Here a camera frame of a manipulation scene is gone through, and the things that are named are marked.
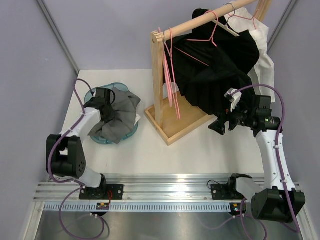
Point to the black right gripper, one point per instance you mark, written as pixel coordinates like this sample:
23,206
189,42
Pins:
219,125

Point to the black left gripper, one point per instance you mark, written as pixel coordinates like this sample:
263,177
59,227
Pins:
110,117

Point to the grey pleated skirt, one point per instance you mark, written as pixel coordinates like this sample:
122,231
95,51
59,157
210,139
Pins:
117,117

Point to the pink clothes hanger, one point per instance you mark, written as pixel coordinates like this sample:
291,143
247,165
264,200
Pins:
166,69

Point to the pink hanger with grey skirt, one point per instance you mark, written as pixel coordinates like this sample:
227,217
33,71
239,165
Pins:
174,86

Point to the white skirt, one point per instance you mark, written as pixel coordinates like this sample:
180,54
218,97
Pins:
137,118

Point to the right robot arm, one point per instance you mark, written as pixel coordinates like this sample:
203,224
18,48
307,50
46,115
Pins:
278,200

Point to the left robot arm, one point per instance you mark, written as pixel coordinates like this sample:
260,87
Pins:
66,159

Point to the pink hanger with black garment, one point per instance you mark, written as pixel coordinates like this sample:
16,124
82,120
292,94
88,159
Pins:
206,32

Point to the pink hanger with white garment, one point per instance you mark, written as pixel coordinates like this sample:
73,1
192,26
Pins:
241,20

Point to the teal plastic basin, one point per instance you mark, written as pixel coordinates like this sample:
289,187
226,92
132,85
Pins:
125,136

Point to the wooden clothes rack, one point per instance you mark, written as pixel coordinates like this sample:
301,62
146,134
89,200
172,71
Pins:
161,115

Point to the black garment on rack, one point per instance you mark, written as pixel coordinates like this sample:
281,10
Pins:
204,73

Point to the white garment on rack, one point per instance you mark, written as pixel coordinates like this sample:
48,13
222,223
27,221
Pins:
263,72

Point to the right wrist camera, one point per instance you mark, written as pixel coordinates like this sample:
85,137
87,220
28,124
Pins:
234,97

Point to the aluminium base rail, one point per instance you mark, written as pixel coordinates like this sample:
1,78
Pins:
144,188

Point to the white slotted cable duct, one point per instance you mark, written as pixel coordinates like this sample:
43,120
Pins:
141,207

